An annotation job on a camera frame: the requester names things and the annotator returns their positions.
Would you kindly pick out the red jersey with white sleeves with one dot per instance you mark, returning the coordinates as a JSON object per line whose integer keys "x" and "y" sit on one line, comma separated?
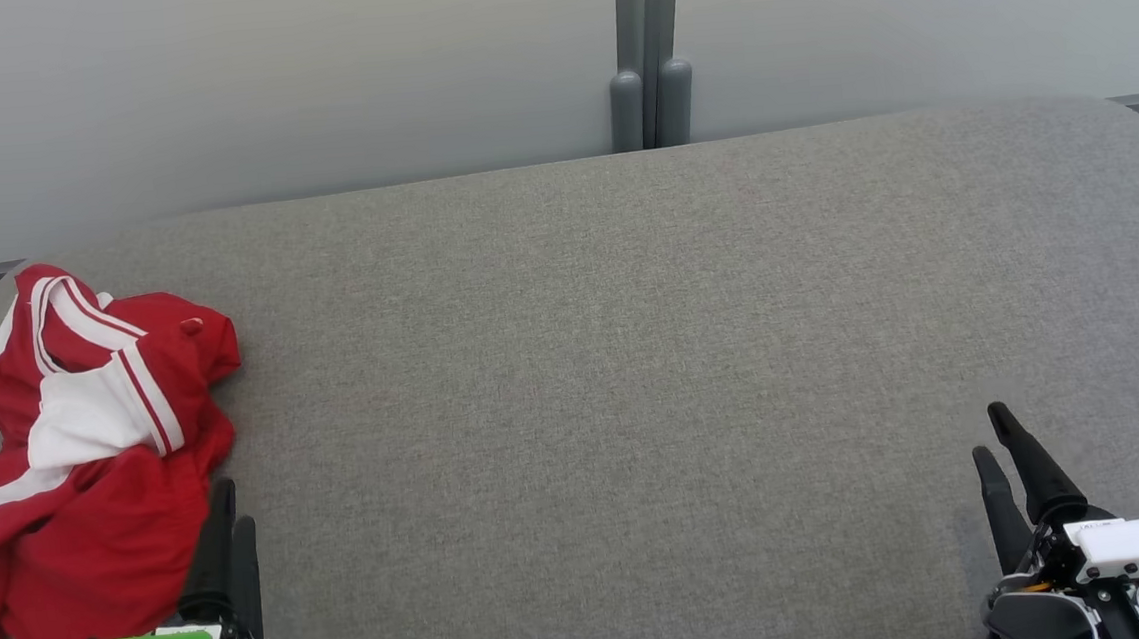
{"x": 85, "y": 418}

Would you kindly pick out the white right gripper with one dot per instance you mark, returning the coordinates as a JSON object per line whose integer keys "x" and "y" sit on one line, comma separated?
{"x": 1137, "y": 550}

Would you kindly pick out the grey double partition post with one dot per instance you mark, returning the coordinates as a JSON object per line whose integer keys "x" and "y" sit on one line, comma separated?
{"x": 649, "y": 53}

